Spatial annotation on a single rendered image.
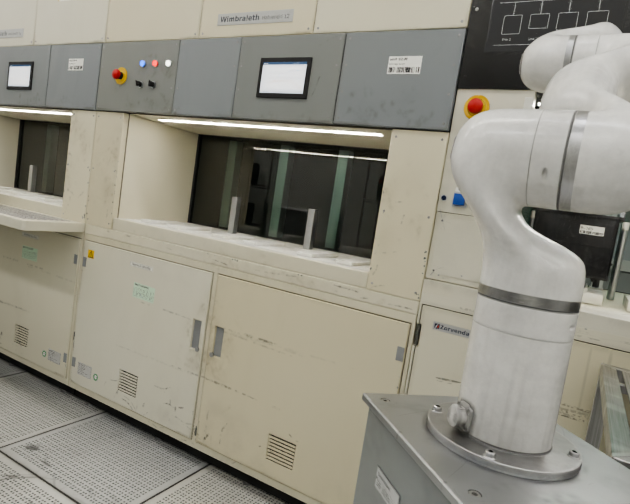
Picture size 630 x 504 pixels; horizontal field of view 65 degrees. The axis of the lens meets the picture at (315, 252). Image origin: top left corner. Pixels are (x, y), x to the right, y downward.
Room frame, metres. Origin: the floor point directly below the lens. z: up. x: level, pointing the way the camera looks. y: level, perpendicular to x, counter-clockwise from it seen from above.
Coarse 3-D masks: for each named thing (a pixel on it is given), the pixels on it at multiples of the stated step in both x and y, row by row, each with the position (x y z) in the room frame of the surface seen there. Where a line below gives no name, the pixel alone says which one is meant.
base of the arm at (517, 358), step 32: (480, 320) 0.61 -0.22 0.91; (512, 320) 0.57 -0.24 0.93; (544, 320) 0.56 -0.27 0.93; (576, 320) 0.58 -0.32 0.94; (480, 352) 0.60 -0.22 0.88; (512, 352) 0.57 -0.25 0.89; (544, 352) 0.56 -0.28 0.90; (480, 384) 0.59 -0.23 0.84; (512, 384) 0.56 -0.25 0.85; (544, 384) 0.56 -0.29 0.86; (448, 416) 0.60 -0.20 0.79; (480, 416) 0.58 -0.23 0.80; (512, 416) 0.56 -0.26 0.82; (544, 416) 0.56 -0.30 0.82; (480, 448) 0.56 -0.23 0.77; (512, 448) 0.56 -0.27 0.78; (544, 448) 0.57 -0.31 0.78; (576, 448) 0.60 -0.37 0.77; (544, 480) 0.53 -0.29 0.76
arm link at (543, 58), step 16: (560, 32) 0.94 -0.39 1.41; (576, 32) 0.95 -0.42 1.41; (592, 32) 0.95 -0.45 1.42; (608, 32) 0.95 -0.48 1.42; (528, 48) 0.93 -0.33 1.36; (544, 48) 0.90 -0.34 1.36; (560, 48) 0.88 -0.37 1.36; (528, 64) 0.91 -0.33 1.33; (544, 64) 0.89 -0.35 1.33; (560, 64) 0.88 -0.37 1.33; (528, 80) 0.93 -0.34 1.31; (544, 80) 0.91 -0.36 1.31
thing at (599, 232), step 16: (544, 224) 1.43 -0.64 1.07; (560, 224) 1.41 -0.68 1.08; (576, 224) 1.39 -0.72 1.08; (592, 224) 1.37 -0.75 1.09; (608, 224) 1.36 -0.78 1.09; (560, 240) 1.41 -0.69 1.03; (576, 240) 1.39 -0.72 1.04; (592, 240) 1.37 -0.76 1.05; (608, 240) 1.35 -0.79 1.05; (592, 256) 1.37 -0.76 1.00; (608, 256) 1.35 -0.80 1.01; (592, 272) 1.36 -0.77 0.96; (608, 272) 1.35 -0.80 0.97
